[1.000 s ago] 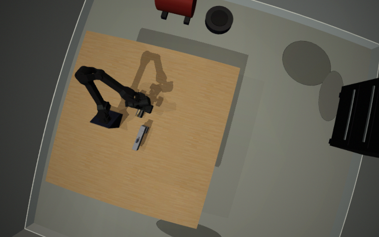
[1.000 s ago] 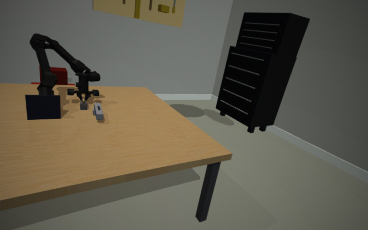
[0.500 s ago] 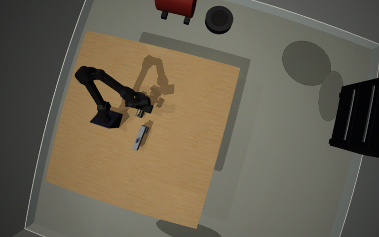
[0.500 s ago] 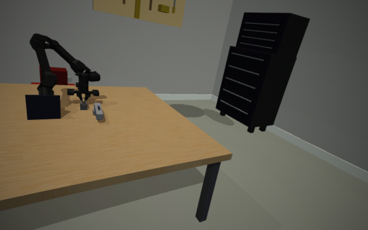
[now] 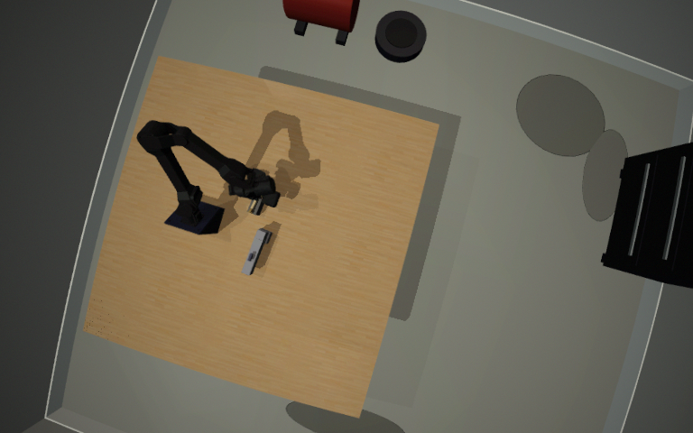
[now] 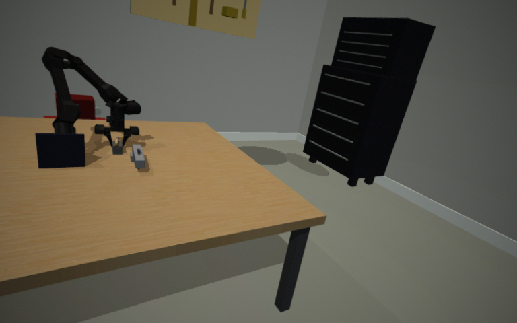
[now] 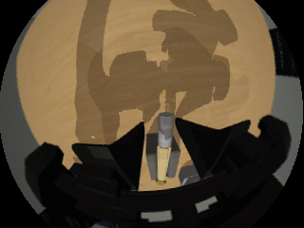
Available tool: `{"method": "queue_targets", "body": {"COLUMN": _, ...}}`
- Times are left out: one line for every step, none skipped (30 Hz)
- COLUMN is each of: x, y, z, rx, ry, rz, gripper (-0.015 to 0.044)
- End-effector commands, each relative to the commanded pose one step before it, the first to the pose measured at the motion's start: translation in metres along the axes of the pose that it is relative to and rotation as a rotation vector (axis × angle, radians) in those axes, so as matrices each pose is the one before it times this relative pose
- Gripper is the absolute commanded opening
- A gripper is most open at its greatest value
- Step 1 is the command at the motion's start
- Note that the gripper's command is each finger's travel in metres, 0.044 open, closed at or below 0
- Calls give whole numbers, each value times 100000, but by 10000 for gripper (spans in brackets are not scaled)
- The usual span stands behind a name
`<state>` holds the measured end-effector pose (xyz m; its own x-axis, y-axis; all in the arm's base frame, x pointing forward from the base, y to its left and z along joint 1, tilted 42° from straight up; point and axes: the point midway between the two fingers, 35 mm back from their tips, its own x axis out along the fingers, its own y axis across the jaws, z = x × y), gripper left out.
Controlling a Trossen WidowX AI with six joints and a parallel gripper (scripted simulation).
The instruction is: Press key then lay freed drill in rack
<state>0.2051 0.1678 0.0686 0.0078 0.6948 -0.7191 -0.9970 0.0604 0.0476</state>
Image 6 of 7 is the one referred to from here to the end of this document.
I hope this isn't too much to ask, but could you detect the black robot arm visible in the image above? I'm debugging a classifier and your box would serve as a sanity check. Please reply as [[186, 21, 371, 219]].
[[42, 47, 141, 133]]

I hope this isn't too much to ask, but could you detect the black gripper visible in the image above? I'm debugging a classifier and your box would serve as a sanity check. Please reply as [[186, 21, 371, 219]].
[[95, 116, 139, 147]]

